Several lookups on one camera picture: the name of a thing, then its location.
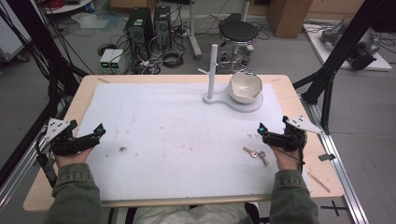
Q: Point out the person's right hand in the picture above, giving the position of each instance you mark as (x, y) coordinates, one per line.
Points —
(285, 159)

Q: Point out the black tape cross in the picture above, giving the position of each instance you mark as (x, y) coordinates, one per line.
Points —
(334, 207)

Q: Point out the black metal frame strut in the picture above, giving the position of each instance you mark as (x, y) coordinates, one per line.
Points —
(339, 56)
(40, 43)

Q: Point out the black tape piece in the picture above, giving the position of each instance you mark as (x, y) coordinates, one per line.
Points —
(327, 157)

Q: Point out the grey table leg stand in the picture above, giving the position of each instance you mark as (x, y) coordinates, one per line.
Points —
(193, 34)

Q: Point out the black computer tower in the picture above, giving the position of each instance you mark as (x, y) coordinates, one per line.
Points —
(162, 26)
(138, 28)

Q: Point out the white power supply unit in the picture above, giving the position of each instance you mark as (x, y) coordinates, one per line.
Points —
(106, 59)
(115, 59)

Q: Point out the person's left hand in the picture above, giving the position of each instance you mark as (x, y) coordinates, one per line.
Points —
(72, 159)

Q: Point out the silver key bunch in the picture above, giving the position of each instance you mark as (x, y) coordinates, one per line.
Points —
(257, 154)

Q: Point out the white floor board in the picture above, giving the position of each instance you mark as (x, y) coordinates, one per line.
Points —
(323, 51)

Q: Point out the white ceramic bowl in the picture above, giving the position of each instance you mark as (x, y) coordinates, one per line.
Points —
(245, 87)

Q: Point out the grey robot device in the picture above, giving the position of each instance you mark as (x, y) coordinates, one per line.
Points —
(334, 33)

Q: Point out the black robot device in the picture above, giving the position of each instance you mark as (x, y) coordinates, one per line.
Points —
(362, 54)

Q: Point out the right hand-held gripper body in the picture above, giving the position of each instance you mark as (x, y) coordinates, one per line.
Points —
(292, 138)

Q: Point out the thin wooden stick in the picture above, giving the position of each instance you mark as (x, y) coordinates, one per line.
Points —
(319, 182)

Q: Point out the person's lap beige trousers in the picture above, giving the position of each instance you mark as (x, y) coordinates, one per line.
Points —
(193, 215)

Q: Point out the black round stool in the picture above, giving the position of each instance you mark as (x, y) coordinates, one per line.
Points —
(239, 32)

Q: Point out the white stand with pole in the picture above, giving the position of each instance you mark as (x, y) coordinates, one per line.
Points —
(218, 99)

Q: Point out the wooden table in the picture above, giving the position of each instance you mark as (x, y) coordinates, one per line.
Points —
(314, 174)

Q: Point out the brown cardboard box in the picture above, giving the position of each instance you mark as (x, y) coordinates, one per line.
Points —
(288, 17)

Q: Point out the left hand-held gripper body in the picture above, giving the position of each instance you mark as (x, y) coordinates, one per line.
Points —
(63, 144)

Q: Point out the white table mat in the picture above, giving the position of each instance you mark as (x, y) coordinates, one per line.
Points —
(174, 143)

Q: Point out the aluminium rail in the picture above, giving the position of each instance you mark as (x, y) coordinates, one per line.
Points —
(18, 180)
(339, 174)

